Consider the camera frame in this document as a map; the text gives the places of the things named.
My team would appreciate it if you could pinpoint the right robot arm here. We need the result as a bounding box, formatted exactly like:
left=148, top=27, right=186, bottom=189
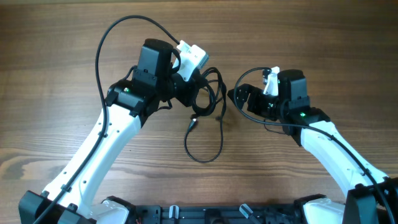
left=228, top=67, right=397, bottom=223

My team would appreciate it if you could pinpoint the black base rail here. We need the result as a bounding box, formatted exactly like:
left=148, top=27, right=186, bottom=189
left=126, top=204, right=302, bottom=224

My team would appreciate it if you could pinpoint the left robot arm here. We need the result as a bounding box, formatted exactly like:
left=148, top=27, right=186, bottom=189
left=19, top=39, right=208, bottom=223

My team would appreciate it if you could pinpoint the right camera black cable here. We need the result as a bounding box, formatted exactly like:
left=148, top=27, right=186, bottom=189
left=233, top=67, right=388, bottom=224

